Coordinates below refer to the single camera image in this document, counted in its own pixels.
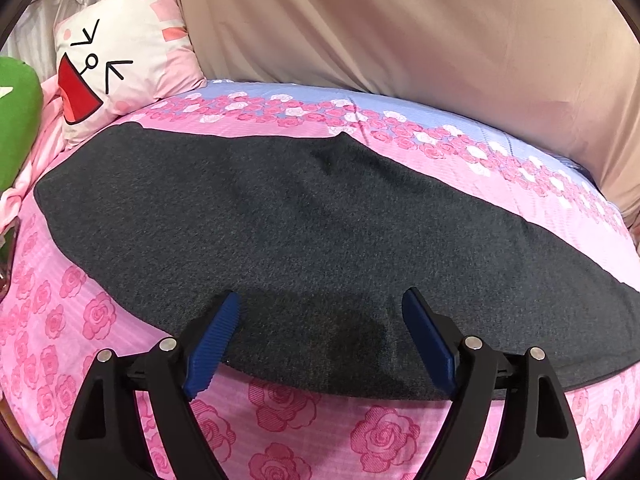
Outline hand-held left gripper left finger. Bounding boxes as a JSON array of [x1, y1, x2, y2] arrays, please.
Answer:
[[59, 290, 242, 480]]

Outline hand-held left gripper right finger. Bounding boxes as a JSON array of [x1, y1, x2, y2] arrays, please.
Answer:
[[401, 287, 587, 480]]

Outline dark grey pants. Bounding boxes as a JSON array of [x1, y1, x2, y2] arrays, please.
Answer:
[[34, 122, 640, 402]]

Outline pink floral bed sheet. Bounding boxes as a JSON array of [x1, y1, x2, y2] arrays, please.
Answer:
[[0, 77, 640, 480]]

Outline pink crumpled cloth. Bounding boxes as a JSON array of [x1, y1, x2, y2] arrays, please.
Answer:
[[0, 77, 68, 231]]

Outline green plush toy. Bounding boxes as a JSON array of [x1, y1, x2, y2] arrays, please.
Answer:
[[0, 56, 44, 193]]

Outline rabbit face pillow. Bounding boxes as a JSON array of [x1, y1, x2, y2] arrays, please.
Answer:
[[54, 0, 207, 147]]

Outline beige curtain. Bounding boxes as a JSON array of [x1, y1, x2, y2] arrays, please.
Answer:
[[100, 0, 640, 241]]

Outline white ruffled cloth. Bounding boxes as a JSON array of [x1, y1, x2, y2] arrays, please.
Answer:
[[0, 0, 106, 56]]

